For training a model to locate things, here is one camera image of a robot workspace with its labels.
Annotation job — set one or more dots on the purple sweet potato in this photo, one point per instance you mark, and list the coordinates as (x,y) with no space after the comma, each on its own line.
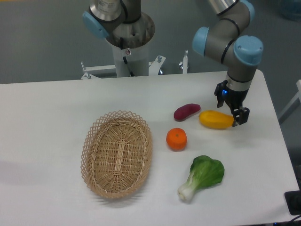
(186,111)

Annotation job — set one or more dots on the white object right edge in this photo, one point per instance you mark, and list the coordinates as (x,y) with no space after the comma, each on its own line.
(292,105)

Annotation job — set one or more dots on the white metal base frame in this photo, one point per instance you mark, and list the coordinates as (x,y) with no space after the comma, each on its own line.
(125,68)

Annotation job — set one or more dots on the woven wicker basket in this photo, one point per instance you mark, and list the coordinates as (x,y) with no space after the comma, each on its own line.
(117,153)

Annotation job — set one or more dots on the orange tangerine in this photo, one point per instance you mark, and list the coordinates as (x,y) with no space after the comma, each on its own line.
(176,139)

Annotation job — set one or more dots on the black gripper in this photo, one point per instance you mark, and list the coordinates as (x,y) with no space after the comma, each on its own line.
(234,100)

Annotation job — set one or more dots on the yellow mango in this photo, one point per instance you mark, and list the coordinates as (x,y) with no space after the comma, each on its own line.
(215,120)

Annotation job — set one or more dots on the black device at edge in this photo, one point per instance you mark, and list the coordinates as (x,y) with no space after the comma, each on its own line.
(293,201)

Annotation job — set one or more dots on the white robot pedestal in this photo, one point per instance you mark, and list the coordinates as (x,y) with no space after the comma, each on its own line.
(132,40)

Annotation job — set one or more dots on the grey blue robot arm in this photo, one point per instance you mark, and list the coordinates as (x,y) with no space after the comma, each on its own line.
(222,43)

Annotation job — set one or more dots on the green bok choy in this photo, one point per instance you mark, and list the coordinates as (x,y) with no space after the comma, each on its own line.
(205,172)

